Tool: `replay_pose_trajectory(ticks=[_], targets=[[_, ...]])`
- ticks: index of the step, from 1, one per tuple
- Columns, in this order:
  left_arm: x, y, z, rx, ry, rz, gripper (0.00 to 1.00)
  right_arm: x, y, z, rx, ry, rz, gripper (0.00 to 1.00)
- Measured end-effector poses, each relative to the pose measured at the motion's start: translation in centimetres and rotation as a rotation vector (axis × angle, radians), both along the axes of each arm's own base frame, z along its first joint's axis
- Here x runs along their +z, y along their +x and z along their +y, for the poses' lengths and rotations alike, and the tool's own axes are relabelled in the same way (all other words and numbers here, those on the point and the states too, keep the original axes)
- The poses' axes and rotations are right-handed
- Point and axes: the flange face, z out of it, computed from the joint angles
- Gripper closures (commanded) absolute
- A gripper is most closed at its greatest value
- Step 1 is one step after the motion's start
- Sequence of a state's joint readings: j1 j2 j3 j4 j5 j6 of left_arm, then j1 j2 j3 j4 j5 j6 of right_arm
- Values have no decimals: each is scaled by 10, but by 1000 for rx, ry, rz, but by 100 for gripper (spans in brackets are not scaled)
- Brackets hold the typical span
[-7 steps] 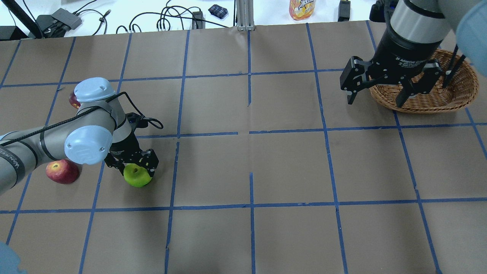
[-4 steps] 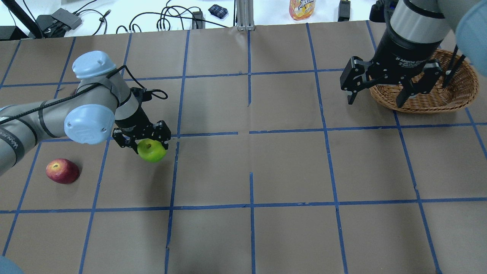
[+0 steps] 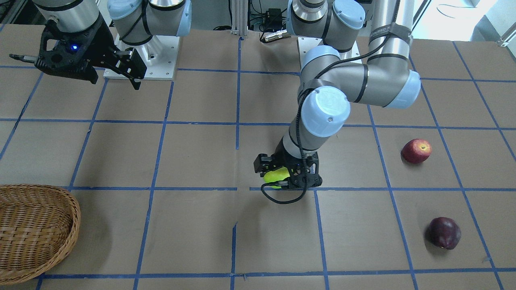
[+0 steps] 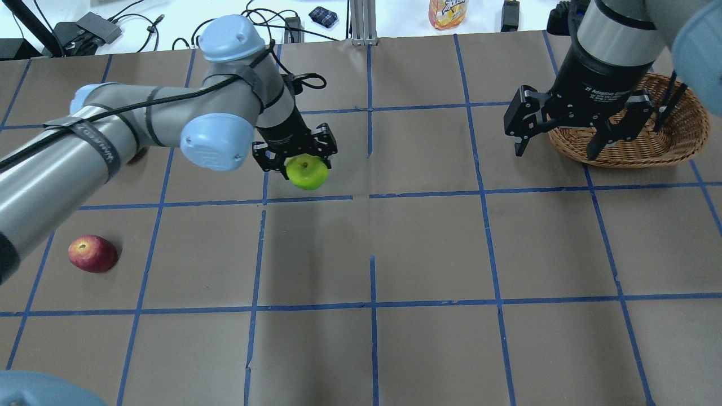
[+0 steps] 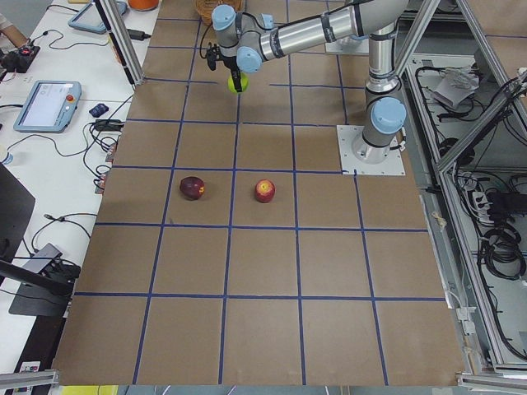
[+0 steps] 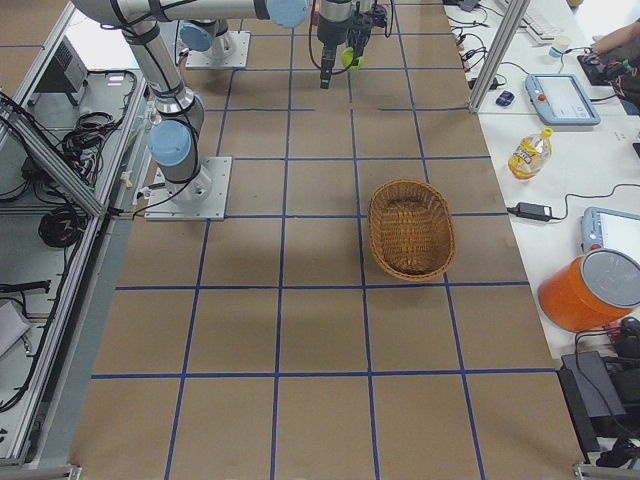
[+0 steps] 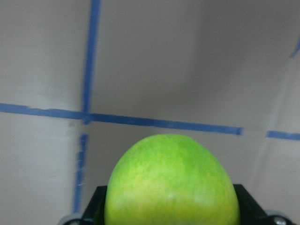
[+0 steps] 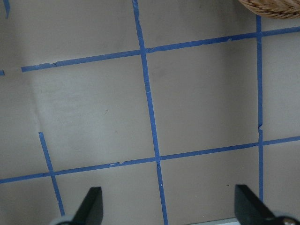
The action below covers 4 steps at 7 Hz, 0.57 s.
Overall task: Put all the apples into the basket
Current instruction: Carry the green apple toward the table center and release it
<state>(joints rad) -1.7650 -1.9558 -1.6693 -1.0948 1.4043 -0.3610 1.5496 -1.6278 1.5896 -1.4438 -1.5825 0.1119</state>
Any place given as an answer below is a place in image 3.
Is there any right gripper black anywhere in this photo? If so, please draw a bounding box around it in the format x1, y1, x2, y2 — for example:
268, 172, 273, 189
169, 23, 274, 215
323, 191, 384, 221
9, 18, 147, 90

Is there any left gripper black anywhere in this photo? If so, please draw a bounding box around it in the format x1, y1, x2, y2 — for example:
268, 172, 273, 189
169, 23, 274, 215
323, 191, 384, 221
253, 139, 323, 189

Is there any green apple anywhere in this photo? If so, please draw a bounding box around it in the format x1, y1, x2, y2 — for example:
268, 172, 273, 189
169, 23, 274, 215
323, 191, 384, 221
263, 167, 290, 189

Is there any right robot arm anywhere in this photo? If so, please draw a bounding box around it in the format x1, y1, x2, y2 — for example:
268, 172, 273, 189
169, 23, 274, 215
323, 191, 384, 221
10, 0, 192, 90

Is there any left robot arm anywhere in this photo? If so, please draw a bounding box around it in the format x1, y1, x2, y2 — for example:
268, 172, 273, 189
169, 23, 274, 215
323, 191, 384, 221
253, 0, 421, 189

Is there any woven wicker basket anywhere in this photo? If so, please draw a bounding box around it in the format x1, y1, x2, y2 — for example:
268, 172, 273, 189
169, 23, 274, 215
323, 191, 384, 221
0, 184, 81, 286

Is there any dark red apple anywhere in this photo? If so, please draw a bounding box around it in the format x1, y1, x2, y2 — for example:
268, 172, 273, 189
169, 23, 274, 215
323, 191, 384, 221
426, 217, 462, 250

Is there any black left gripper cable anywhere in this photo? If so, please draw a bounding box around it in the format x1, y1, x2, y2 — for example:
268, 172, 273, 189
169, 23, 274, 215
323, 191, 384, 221
261, 48, 397, 205

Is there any aluminium frame post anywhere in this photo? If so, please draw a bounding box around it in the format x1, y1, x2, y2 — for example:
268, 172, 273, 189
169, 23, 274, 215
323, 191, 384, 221
230, 0, 249, 39

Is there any silver cable connector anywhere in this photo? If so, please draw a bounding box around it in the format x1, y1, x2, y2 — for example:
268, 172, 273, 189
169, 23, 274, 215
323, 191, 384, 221
262, 29, 291, 44

